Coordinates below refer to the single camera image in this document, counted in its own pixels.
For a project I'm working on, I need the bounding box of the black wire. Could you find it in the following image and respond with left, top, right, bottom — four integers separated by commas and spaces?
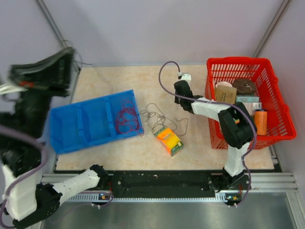
139, 103, 189, 137

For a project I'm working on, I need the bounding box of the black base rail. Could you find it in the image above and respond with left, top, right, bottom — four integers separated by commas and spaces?
53, 169, 253, 198

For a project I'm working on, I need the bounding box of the teal small box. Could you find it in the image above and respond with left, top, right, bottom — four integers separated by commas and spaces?
236, 95, 260, 103

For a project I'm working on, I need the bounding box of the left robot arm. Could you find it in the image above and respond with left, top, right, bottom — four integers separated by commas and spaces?
0, 47, 108, 229

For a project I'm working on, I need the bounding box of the brown cardboard box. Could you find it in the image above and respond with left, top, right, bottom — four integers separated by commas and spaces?
215, 85, 237, 104

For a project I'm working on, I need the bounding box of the brown round lid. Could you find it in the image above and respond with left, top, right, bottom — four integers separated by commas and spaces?
233, 78, 256, 95

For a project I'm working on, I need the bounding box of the blue plastic bin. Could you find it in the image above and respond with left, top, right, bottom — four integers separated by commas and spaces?
50, 90, 144, 155

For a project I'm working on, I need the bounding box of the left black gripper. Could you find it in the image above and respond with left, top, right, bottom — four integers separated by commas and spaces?
11, 45, 79, 137

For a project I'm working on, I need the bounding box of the orange cylindrical can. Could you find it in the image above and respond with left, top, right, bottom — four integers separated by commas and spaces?
254, 109, 267, 135

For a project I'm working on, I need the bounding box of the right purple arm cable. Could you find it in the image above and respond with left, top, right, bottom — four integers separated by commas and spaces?
159, 61, 258, 208

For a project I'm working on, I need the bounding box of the aluminium frame rail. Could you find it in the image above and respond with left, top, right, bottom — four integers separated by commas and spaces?
40, 173, 298, 203

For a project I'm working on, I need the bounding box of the red plastic basket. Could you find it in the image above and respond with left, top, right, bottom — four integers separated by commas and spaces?
205, 57, 297, 150

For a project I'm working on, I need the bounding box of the orange sponge package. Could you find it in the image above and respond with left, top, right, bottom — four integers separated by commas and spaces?
154, 127, 184, 156

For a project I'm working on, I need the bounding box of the red wire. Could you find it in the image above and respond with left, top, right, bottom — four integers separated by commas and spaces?
114, 99, 145, 137

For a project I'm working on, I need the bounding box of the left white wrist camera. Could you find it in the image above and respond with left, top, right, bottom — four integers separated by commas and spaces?
0, 83, 26, 95

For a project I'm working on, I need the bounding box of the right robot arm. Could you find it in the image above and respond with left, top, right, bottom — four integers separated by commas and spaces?
174, 80, 257, 189

